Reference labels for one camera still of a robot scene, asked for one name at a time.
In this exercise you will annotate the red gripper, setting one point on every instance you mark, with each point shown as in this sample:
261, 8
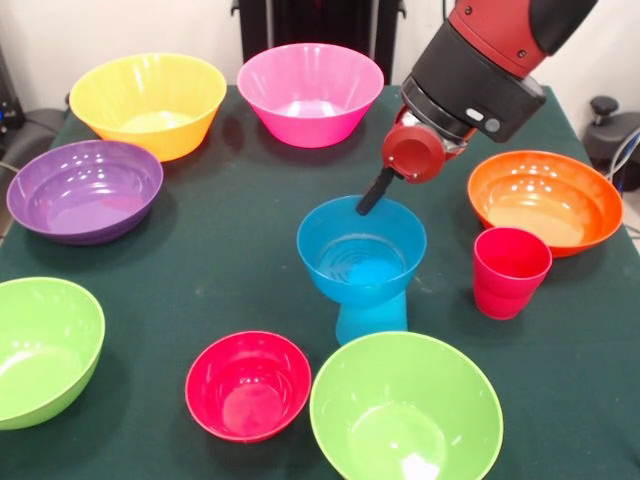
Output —
415, 155

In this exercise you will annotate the small blue plastic bowl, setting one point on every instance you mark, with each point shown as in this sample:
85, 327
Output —
410, 230

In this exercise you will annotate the blue plastic cup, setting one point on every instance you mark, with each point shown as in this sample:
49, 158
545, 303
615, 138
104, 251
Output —
372, 320

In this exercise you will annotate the red plastic cup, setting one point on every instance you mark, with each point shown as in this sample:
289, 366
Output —
505, 290

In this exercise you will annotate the light green plastic bowl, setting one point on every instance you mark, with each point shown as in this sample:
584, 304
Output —
45, 350
405, 400

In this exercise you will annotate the small red plastic bowl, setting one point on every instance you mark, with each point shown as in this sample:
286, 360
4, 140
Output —
245, 390

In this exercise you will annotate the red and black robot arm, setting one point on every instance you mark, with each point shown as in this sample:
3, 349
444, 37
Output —
485, 65

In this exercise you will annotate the dark green table cloth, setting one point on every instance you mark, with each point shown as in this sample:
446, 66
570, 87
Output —
250, 200

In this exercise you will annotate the large pink plastic bowl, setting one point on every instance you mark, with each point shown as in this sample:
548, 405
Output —
310, 75

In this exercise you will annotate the shallow orange plastic bowl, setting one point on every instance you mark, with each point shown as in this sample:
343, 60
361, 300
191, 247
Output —
545, 205

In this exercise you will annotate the black floor stand base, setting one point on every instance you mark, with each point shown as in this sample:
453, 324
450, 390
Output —
610, 135

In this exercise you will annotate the large yellow-orange plastic bowl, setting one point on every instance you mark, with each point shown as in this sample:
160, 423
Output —
150, 85

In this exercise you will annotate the shallow purple plastic bowl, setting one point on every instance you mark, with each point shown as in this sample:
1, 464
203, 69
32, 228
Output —
85, 195

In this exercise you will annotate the black equipment box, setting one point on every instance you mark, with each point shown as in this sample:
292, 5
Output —
7, 90

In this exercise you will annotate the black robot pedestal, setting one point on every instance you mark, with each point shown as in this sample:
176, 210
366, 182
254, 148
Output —
310, 22

